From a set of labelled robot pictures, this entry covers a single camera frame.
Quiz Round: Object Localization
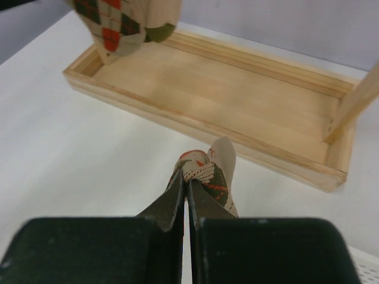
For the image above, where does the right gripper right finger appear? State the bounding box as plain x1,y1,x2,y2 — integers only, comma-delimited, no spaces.
188,180,359,283

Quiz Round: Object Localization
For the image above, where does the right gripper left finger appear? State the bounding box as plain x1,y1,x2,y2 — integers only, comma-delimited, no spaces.
1,172,185,283

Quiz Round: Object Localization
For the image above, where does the beige argyle sock front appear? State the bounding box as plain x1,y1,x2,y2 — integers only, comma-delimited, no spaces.
166,137,238,218

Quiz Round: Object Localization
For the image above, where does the beige argyle sock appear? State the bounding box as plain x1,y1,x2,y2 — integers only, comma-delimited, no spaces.
68,0,182,57
166,137,238,218

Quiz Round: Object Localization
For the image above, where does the white perforated plastic basket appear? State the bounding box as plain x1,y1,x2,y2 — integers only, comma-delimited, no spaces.
348,246,379,284

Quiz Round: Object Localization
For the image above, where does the wooden hanger rack frame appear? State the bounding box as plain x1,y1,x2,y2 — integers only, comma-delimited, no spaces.
64,31,378,192

